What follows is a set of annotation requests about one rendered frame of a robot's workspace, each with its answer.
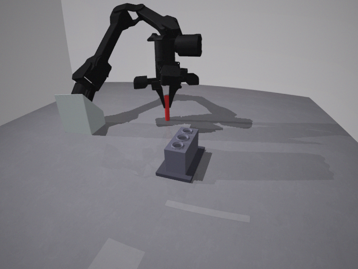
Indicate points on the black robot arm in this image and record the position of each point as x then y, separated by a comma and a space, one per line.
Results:
96, 68

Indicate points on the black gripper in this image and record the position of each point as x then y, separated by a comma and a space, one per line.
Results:
140, 82

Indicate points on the red peg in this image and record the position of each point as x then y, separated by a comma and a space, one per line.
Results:
166, 100

